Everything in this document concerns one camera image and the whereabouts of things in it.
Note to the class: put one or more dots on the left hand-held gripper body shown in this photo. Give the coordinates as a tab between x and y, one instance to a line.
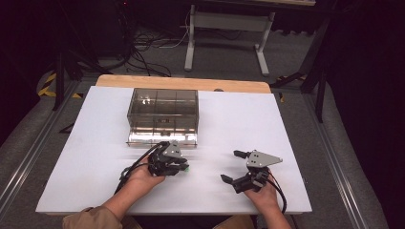
165	160

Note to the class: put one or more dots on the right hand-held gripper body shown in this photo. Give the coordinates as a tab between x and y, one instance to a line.
261	159

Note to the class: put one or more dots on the small green white object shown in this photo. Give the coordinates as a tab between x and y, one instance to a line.
186	170

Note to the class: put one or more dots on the clear organizer drawer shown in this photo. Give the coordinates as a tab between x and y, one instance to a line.
153	138

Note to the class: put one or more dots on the smoky clear drawer organizer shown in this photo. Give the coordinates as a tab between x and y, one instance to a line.
163	106

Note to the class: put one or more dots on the person's left hand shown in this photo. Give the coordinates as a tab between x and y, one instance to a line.
144	179

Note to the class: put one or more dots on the person's right hand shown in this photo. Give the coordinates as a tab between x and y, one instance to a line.
262	197

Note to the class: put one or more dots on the white table board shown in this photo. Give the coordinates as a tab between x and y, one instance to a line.
223	127

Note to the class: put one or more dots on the person's right leg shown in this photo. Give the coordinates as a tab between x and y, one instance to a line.
234	223

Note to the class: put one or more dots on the person's leg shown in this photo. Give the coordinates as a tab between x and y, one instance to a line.
132	224
234	223

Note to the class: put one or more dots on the dark round table grommet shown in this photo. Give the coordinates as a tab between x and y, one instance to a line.
218	90

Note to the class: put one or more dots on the person's left leg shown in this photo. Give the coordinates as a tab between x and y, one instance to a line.
132	224

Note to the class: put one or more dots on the wooden table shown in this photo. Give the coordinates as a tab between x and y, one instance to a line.
178	83

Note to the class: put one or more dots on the black metal stand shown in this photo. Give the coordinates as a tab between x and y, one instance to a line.
59	79
320	95

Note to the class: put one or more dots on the yellow black floor tape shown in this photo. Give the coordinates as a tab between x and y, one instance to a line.
47	86

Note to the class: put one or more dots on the aluminium floor rail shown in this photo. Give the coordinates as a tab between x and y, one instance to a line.
31	156
334	165

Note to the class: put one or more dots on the white metal desk frame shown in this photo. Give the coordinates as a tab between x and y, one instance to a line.
229	21

